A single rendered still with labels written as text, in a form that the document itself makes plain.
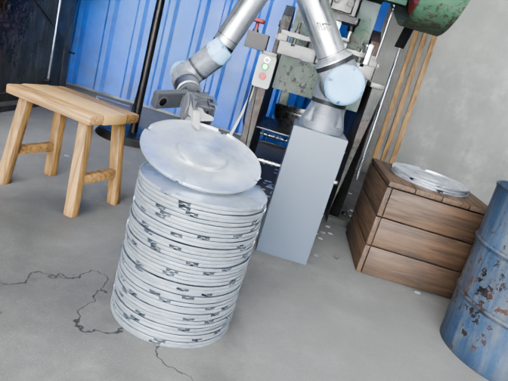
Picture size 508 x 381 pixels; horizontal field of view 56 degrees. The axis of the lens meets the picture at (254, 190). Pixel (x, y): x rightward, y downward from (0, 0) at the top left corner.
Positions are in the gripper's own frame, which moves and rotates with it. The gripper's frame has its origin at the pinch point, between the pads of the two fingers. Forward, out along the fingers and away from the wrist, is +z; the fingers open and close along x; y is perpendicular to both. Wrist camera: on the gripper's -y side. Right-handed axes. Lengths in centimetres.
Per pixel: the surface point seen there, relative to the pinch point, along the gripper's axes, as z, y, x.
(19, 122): -43, -41, 33
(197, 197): 28.9, -4.2, 0.2
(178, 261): 36.1, -6.0, 11.5
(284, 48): -93, 59, 1
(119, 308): 32.8, -13.8, 30.1
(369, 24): -111, 106, -18
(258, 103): -75, 49, 21
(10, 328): 37, -35, 32
